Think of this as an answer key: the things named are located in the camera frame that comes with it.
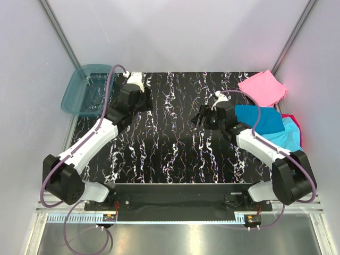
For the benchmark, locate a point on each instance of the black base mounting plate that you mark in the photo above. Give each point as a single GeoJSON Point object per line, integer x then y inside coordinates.
{"type": "Point", "coordinates": [169, 203]}

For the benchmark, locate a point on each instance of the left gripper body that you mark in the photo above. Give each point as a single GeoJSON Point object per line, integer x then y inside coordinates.
{"type": "Point", "coordinates": [141, 105]}

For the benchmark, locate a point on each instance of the slotted cable duct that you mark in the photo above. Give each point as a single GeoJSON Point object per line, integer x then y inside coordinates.
{"type": "Point", "coordinates": [77, 218]}

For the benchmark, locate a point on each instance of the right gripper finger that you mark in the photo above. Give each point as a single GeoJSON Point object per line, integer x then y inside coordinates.
{"type": "Point", "coordinates": [205, 111]}
{"type": "Point", "coordinates": [201, 120]}

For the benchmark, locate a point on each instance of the left corner frame post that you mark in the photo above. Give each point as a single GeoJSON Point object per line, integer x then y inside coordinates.
{"type": "Point", "coordinates": [54, 22]}

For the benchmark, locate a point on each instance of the pink folded t-shirt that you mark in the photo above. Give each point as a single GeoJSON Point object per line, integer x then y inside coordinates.
{"type": "Point", "coordinates": [264, 88]}

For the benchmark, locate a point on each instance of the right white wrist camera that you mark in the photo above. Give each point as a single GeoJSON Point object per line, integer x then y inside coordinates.
{"type": "Point", "coordinates": [220, 98]}

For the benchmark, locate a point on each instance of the light blue folded t-shirt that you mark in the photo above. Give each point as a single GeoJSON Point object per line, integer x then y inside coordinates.
{"type": "Point", "coordinates": [289, 138]}

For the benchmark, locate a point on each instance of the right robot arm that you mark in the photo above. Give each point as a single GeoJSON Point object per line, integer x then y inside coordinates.
{"type": "Point", "coordinates": [291, 175]}

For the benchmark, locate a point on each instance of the right corner frame post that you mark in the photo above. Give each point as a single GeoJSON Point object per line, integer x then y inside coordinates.
{"type": "Point", "coordinates": [308, 9]}

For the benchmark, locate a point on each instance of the corner frame post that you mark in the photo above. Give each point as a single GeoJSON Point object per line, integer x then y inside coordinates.
{"type": "Point", "coordinates": [54, 22]}
{"type": "Point", "coordinates": [308, 9]}

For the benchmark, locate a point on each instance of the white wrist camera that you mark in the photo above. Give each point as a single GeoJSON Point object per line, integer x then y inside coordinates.
{"type": "Point", "coordinates": [135, 78]}
{"type": "Point", "coordinates": [220, 98]}

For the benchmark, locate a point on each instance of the magenta folded t-shirt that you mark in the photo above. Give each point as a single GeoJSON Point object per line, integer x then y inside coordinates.
{"type": "Point", "coordinates": [296, 123]}

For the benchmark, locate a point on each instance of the teal plastic bin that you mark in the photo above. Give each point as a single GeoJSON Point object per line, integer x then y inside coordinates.
{"type": "Point", "coordinates": [86, 91]}

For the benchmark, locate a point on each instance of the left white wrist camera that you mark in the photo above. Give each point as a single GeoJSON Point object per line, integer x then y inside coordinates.
{"type": "Point", "coordinates": [135, 78]}

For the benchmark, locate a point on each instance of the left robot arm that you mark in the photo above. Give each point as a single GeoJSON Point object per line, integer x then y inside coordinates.
{"type": "Point", "coordinates": [61, 175]}

